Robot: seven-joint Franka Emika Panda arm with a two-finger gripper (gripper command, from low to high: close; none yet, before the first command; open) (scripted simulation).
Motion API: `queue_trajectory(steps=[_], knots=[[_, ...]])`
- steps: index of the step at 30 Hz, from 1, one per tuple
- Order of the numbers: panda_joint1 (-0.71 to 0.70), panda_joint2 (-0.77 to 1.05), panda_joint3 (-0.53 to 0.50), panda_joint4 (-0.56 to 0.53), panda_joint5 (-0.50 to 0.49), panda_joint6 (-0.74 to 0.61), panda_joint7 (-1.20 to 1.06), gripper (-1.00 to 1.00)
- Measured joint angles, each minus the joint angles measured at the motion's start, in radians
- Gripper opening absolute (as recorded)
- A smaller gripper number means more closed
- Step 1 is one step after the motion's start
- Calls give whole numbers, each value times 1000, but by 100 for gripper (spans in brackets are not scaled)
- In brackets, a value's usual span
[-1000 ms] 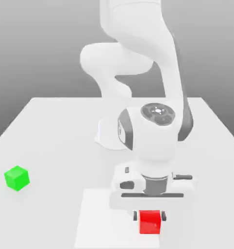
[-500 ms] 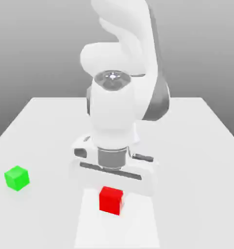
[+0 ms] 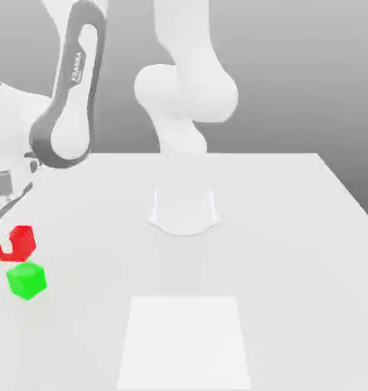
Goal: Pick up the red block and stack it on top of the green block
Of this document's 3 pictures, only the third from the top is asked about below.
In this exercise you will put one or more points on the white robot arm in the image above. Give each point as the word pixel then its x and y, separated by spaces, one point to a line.
pixel 184 97

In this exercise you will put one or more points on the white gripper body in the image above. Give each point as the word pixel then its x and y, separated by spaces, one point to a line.
pixel 11 208

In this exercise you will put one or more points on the small green cube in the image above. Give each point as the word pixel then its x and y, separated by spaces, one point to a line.
pixel 26 281

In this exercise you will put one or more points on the small red cube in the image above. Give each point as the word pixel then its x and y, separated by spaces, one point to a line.
pixel 22 244

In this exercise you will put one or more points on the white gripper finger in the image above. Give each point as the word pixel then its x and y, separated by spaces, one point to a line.
pixel 5 242

